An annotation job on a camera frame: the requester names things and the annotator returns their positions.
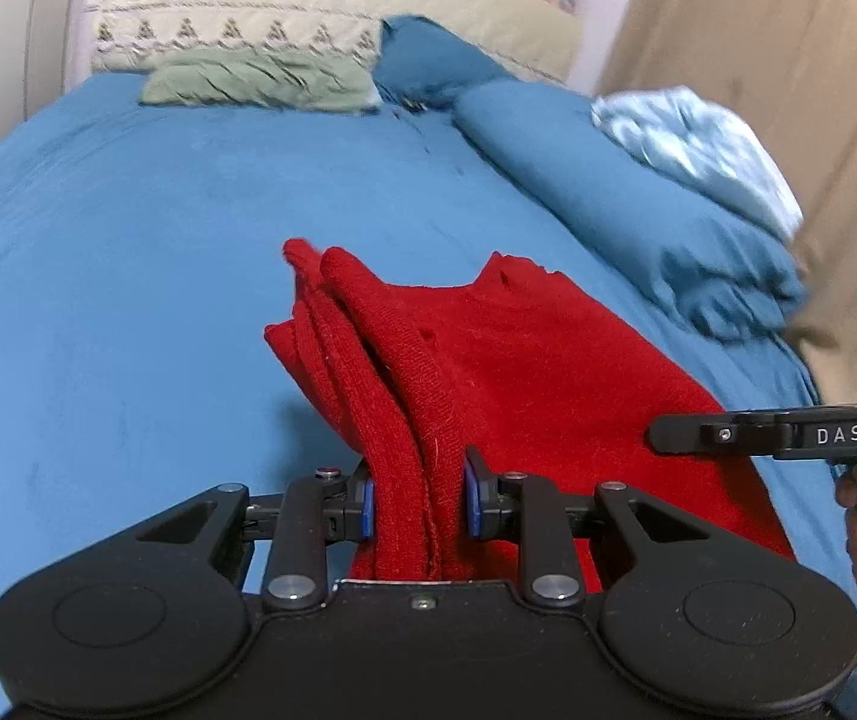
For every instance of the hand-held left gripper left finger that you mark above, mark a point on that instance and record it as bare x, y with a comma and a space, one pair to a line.
368, 514

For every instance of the folded blue duvet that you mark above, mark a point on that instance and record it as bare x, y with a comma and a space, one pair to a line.
623, 195

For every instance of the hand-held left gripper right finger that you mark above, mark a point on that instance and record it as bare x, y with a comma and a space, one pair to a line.
473, 506

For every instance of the red knit sweater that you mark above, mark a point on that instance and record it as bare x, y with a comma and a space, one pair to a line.
518, 375

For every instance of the green pillow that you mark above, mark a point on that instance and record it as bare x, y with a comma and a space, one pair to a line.
256, 79

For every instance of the teal pillow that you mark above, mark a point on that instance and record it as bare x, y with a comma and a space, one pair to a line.
428, 60

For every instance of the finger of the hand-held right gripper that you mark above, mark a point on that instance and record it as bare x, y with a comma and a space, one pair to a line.
680, 433

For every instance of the blue bed sheet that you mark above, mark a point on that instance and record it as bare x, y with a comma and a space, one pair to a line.
113, 315

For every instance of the beige curtain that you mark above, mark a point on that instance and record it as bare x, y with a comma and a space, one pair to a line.
773, 30

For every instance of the light blue blanket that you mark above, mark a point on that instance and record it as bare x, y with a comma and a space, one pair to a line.
698, 142

